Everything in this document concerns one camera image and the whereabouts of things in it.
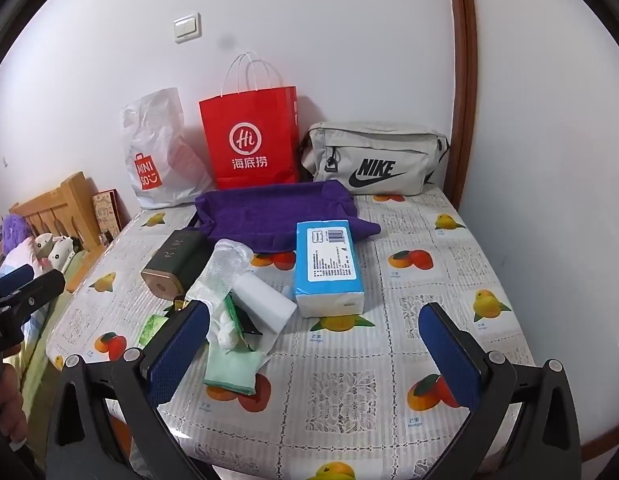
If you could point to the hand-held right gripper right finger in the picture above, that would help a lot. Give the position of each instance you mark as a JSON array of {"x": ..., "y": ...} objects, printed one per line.
[{"x": 449, "y": 360}]

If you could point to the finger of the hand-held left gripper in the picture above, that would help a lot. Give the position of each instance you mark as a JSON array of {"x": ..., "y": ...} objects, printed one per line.
[
  {"x": 39, "y": 287},
  {"x": 11, "y": 277}
]

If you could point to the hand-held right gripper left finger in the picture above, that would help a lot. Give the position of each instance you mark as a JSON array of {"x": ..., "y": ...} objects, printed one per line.
[{"x": 174, "y": 355}]

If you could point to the white mesh cloth bundle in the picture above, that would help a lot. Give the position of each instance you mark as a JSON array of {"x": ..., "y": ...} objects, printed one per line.
[{"x": 222, "y": 270}]

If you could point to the white sponge block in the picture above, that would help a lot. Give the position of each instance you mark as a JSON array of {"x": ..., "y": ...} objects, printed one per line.
[{"x": 264, "y": 305}]

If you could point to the person's left hand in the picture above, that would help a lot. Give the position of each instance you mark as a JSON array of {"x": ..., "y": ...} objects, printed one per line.
[{"x": 6, "y": 400}]

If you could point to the white spotted plush toy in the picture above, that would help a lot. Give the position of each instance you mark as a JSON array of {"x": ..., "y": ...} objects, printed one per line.
[
  {"x": 41, "y": 246},
  {"x": 61, "y": 256}
]

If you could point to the purple plush toy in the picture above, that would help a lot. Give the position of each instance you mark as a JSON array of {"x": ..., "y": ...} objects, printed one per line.
[{"x": 16, "y": 232}]

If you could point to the wooden headboard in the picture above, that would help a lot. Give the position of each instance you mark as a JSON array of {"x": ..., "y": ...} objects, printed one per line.
[{"x": 64, "y": 200}]

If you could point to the dark green box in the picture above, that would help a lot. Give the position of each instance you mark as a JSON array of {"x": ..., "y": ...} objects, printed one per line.
[{"x": 177, "y": 260}]

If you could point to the patterned book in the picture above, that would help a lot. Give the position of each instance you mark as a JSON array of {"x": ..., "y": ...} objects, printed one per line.
[{"x": 106, "y": 212}]

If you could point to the fruit print tablecloth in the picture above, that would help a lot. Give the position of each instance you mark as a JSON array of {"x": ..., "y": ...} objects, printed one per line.
[{"x": 339, "y": 360}]

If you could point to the blue tissue pack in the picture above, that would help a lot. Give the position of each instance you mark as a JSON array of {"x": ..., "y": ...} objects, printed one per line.
[{"x": 329, "y": 260}]

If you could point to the purple towel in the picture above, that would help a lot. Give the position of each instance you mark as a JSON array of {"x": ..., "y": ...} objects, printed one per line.
[{"x": 259, "y": 215}]

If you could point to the white plastic bag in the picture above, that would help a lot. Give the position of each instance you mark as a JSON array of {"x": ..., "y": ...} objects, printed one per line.
[{"x": 154, "y": 135}]

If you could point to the grey waist bag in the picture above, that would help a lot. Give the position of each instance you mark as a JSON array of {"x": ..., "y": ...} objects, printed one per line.
[{"x": 379, "y": 145}]

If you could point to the red paper bag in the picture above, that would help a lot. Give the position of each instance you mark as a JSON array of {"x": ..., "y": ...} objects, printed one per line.
[{"x": 249, "y": 125}]

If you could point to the brown wooden door frame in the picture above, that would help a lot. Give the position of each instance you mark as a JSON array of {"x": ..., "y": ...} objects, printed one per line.
[{"x": 464, "y": 85}]

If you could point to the white light switch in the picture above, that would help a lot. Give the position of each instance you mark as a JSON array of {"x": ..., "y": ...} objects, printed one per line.
[{"x": 188, "y": 27}]

